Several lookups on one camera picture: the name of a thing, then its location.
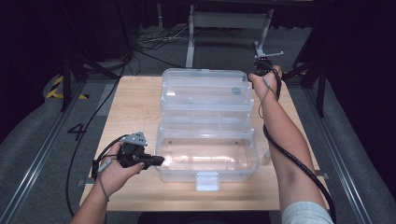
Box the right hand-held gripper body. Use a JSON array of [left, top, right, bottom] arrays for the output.
[[252, 50, 285, 78]]

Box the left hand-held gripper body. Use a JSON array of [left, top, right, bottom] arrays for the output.
[[117, 131, 149, 169]]

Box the clear plastic storage box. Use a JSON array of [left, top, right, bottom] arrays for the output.
[[154, 68, 262, 191]]

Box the person's right hand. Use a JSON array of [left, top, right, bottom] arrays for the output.
[[248, 64, 284, 102]]

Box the person's left hand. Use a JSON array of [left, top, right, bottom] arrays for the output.
[[96, 141, 146, 198]]

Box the grey metal stand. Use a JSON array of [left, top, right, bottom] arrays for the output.
[[185, 4, 276, 75]]

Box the black stand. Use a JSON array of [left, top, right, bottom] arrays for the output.
[[281, 57, 329, 119], [60, 50, 123, 112]]

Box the yellow black floor tape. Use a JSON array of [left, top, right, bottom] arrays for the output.
[[45, 75, 91, 101]]

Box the person's light sleeve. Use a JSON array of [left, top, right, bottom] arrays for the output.
[[281, 201, 334, 224]]

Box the grey thin cord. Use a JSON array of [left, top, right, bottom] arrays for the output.
[[96, 157, 113, 203], [258, 76, 278, 120]]

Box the black floor cable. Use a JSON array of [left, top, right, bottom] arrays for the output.
[[64, 52, 134, 218]]

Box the bundle of floor cables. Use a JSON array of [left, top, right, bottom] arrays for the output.
[[134, 25, 191, 53]]

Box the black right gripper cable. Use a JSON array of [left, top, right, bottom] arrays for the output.
[[261, 60, 338, 224]]

